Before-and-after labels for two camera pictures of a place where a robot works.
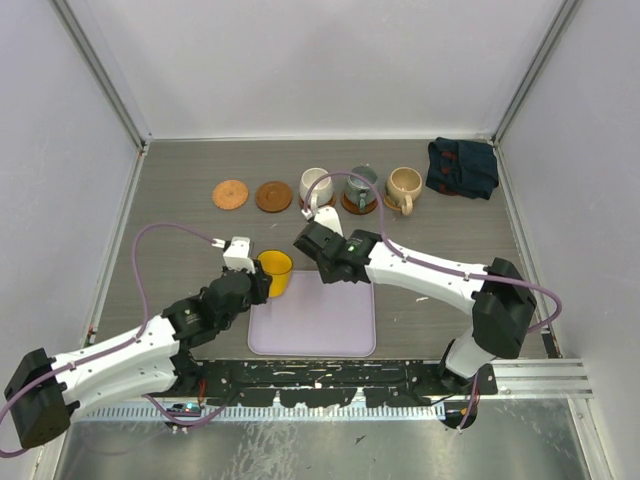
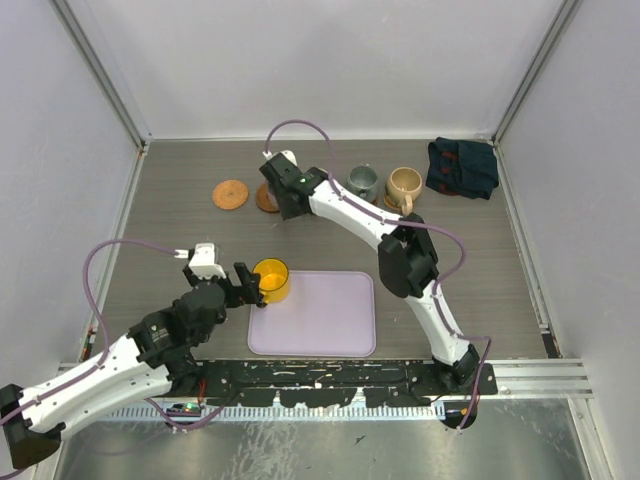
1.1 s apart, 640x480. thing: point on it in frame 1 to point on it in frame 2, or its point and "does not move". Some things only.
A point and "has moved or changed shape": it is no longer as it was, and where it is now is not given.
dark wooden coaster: x=273 y=196 does not move
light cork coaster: x=230 y=194 does not move
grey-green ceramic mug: x=358 y=190 does not move
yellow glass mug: x=278 y=265 has moved or changed shape
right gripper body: x=326 y=275 to x=284 y=210
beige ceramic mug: x=403 y=185 does not move
